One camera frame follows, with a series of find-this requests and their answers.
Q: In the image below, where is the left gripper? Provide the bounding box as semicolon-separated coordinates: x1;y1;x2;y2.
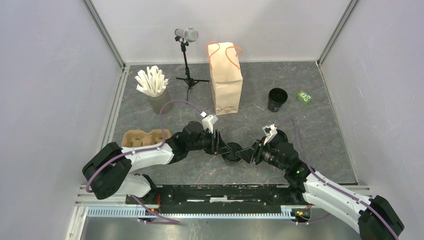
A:
187;128;231;156

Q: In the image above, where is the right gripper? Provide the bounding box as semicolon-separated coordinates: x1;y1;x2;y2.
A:
235;137;288;172

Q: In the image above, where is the black coffee cup with print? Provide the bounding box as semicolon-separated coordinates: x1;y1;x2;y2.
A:
222;142;243;164

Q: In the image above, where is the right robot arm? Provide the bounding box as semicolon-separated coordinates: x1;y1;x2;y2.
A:
235;140;405;240

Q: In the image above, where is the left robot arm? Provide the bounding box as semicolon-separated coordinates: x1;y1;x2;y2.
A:
82;121;231;204

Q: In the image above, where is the brown paper takeout bag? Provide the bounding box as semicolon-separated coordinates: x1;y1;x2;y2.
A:
206;41;243;116

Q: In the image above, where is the grey cup holding straws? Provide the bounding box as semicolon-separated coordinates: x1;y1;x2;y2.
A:
147;89;171;114

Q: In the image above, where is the green toy block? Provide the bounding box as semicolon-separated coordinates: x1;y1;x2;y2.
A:
297;90;313;105

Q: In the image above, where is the brown cardboard cup carrier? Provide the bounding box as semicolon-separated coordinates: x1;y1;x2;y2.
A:
122;129;163;148

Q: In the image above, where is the bundle of white wrapped straws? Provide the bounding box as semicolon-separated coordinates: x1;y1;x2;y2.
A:
134;65;169;98

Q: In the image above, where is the microphone on black tripod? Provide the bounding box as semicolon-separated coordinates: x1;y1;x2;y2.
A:
174;27;210;101

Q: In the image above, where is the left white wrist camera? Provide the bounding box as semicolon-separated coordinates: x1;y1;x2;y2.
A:
200;111;218;133

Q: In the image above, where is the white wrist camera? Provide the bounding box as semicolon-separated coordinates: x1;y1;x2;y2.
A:
262;124;278;145
200;111;218;133

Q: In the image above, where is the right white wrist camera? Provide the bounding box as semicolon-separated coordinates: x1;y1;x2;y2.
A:
262;124;278;145

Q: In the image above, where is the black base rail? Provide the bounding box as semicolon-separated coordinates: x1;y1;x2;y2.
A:
140;184;307;214

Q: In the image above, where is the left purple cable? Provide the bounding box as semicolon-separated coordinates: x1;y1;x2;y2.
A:
85;99;208;225

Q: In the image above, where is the purple cable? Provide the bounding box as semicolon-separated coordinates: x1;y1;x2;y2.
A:
85;99;208;225
278;117;400;240

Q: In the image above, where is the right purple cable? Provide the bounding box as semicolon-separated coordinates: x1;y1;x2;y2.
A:
278;117;400;240

